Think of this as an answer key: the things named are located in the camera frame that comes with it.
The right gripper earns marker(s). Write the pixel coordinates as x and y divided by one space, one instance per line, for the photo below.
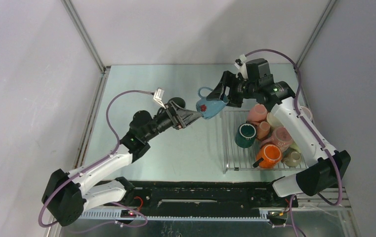
228 79

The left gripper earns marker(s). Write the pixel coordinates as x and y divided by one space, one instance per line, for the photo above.
180 118

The light blue mug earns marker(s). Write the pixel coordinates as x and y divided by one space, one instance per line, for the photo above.
204 106

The dark green mug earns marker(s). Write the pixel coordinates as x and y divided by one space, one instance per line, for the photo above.
245 135

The orange mug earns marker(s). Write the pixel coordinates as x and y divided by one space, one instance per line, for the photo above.
268 156

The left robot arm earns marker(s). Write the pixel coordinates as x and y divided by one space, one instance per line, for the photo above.
68 194

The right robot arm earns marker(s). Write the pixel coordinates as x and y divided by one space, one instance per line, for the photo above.
254 80

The small pink cup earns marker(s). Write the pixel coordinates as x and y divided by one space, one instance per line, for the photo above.
263 130

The cream cup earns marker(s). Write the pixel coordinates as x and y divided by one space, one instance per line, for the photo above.
273 121

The pink patterned mug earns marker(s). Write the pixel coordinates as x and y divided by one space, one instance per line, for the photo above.
280 137

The white lilac mug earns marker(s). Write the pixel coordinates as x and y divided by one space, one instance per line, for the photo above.
307 113

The beige mug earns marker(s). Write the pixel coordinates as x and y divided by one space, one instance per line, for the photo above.
291 158

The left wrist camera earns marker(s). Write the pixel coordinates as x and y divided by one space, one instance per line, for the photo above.
157 97

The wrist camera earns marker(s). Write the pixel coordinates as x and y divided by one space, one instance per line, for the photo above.
157 97
240 64

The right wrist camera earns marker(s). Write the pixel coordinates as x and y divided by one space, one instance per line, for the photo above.
240 64

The wire dish rack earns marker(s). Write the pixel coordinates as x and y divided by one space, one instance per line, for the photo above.
236 158

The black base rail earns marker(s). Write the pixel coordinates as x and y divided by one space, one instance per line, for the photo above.
205 199

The grey cable duct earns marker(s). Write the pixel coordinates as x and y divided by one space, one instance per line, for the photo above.
115 214

